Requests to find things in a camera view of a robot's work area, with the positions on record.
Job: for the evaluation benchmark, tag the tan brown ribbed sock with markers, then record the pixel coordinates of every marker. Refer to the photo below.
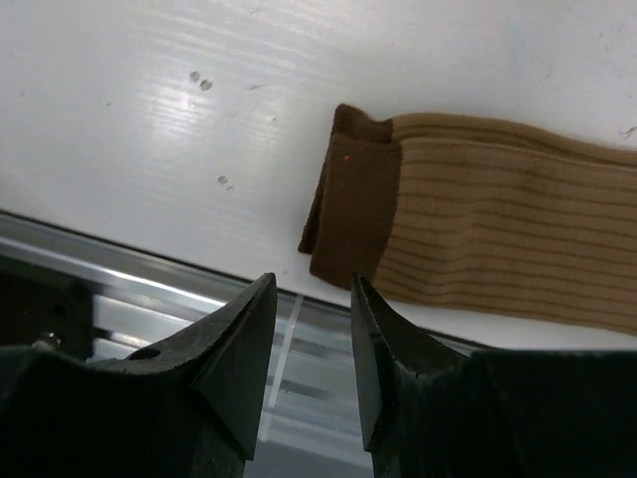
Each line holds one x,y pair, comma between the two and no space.
484,215

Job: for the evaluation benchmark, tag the aluminium table edge rail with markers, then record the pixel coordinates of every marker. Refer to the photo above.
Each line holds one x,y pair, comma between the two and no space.
310,422

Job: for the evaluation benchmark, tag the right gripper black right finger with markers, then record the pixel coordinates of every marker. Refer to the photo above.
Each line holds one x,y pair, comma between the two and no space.
408,427

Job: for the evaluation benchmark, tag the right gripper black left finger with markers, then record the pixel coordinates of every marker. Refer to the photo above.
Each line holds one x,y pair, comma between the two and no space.
190,405

